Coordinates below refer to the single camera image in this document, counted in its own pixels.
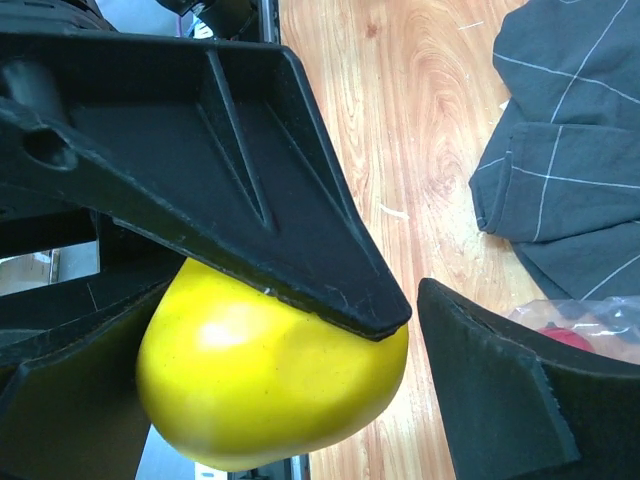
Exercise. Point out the red yellow fake mango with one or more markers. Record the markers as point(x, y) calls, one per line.
point(567, 337)

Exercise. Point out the yellow fake lemon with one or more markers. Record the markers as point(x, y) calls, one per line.
point(235, 379)

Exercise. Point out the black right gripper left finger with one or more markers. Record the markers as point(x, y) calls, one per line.
point(75, 413)

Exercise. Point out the dark grey checked cloth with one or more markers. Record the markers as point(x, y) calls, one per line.
point(559, 177)

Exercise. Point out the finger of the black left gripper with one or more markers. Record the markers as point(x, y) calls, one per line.
point(214, 149)

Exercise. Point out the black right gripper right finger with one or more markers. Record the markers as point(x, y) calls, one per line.
point(517, 404)

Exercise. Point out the clear zip top bag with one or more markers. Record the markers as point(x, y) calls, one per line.
point(610, 325)

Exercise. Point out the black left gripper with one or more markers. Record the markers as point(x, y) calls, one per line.
point(37, 322)

